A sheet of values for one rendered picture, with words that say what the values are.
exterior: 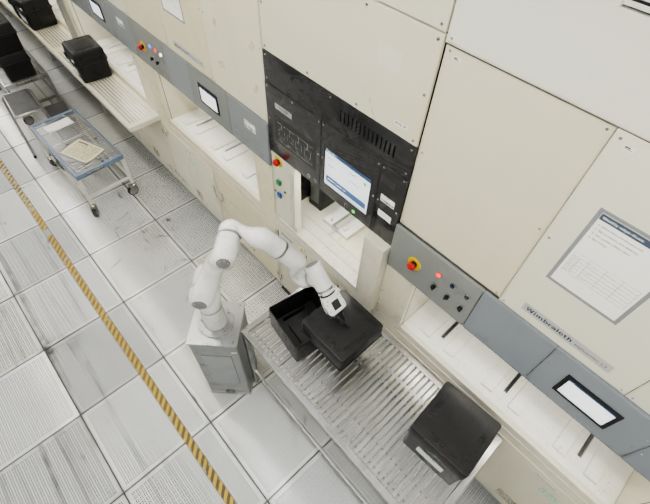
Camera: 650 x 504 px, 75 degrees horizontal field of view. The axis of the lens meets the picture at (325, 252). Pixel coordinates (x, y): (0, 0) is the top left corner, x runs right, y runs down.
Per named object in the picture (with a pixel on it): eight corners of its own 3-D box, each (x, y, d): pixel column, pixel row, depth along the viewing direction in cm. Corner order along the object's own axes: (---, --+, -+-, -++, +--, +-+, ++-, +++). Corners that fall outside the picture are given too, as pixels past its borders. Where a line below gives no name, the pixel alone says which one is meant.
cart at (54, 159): (48, 165, 416) (22, 124, 378) (98, 143, 439) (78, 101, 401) (96, 220, 376) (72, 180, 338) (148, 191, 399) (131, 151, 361)
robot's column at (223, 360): (210, 392, 288) (184, 344, 227) (218, 353, 305) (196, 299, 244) (251, 394, 288) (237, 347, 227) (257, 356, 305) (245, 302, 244)
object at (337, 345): (299, 330, 213) (299, 317, 203) (342, 296, 226) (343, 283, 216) (340, 372, 201) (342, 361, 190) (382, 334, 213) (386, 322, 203)
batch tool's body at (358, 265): (277, 292, 338) (252, 52, 183) (360, 232, 379) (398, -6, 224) (354, 371, 300) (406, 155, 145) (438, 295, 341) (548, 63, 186)
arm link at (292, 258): (258, 263, 186) (304, 292, 204) (284, 255, 176) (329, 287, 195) (263, 246, 190) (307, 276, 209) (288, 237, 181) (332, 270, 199)
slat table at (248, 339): (253, 380, 294) (240, 330, 233) (318, 328, 320) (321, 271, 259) (393, 550, 238) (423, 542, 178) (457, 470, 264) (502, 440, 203)
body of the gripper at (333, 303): (322, 298, 194) (333, 318, 197) (338, 285, 198) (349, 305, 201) (314, 296, 201) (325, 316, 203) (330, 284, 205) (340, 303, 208)
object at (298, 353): (311, 299, 247) (311, 283, 233) (339, 336, 233) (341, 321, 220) (269, 323, 237) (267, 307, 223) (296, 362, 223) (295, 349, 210)
